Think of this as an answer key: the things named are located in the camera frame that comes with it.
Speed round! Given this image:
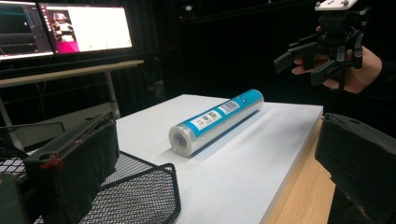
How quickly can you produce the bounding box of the computer monitor white screen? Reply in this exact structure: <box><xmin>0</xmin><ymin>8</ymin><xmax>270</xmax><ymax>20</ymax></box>
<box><xmin>37</xmin><ymin>2</ymin><xmax>134</xmax><ymax>55</ymax></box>

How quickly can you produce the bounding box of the cling film roll blue label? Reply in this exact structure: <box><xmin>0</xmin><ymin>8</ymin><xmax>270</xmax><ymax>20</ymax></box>
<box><xmin>168</xmin><ymin>89</ymin><xmax>265</xmax><ymax>158</ymax></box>

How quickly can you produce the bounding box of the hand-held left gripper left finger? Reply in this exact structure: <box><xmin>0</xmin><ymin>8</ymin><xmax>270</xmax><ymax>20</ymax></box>
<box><xmin>22</xmin><ymin>112</ymin><xmax>120</xmax><ymax>224</ymax></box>

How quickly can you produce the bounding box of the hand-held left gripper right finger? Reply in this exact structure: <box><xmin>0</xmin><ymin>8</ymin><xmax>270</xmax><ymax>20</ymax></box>
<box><xmin>314</xmin><ymin>112</ymin><xmax>396</xmax><ymax>224</ymax></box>

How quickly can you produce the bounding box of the black wire mesh basket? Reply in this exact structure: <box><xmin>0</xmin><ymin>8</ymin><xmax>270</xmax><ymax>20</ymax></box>
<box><xmin>0</xmin><ymin>121</ymin><xmax>182</xmax><ymax>224</ymax></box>

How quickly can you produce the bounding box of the white monitor desk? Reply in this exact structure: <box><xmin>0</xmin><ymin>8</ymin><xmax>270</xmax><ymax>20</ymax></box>
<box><xmin>0</xmin><ymin>59</ymin><xmax>145</xmax><ymax>127</ymax></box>

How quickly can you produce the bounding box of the computer monitor dark screen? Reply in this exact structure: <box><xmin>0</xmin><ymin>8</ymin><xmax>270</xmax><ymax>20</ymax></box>
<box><xmin>0</xmin><ymin>0</ymin><xmax>55</xmax><ymax>62</ymax></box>

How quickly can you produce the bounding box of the white board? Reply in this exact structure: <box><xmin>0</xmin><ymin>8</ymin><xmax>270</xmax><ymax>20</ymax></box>
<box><xmin>115</xmin><ymin>93</ymin><xmax>324</xmax><ymax>224</ymax></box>

